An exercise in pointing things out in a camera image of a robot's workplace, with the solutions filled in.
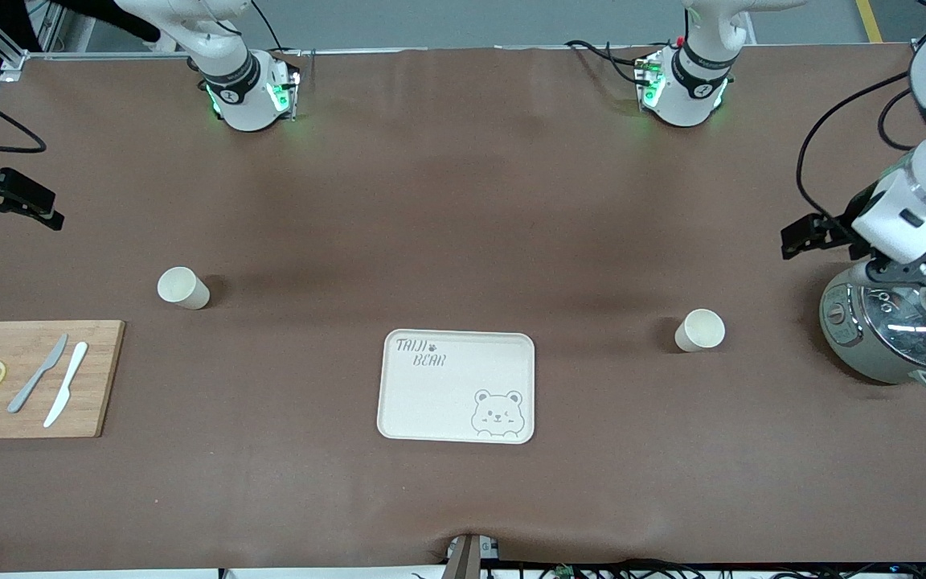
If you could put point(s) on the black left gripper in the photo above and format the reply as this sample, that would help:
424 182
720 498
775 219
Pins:
839 229

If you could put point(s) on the cream paper cup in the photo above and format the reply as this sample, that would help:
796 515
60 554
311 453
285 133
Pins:
182 287

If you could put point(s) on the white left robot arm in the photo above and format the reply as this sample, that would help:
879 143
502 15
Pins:
684 96

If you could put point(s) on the cream bear print tray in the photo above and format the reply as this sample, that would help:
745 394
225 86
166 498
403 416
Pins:
455 394

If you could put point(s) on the glass pot lid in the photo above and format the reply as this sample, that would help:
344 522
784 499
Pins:
897 338

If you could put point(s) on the grey-green electric cooking pot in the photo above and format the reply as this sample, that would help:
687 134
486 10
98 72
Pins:
853 346

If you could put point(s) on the grey plastic knife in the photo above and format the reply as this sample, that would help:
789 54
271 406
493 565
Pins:
37 374

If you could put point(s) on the white plastic knife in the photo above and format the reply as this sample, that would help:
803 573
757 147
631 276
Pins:
69 378

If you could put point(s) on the bamboo cutting board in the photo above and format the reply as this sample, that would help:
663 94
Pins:
97 386

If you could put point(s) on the brown table cover sheet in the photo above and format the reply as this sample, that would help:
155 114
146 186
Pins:
463 201

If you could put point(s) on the green circuit board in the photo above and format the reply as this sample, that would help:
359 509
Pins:
565 572

